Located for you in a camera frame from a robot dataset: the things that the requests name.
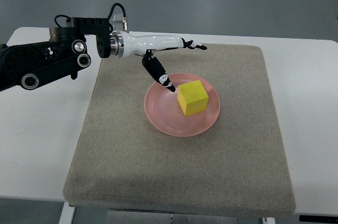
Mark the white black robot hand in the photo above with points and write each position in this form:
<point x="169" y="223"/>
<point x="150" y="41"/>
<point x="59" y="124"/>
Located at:
<point x="124" y="45"/>

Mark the yellow foam block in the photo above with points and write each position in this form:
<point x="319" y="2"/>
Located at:
<point x="192" y="97"/>

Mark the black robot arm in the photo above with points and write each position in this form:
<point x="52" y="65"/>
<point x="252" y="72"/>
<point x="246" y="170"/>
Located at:
<point x="64" y="54"/>

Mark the pink plate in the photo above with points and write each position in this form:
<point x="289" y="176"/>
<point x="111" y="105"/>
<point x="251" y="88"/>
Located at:
<point x="163" y="111"/>

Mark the beige felt mat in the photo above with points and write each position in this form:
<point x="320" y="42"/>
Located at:
<point x="236" y="168"/>

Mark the metal table crossbar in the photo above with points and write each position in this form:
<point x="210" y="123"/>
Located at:
<point x="148" y="217"/>

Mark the white table leg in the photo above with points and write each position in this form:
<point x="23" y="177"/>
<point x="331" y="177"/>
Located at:
<point x="67" y="214"/>

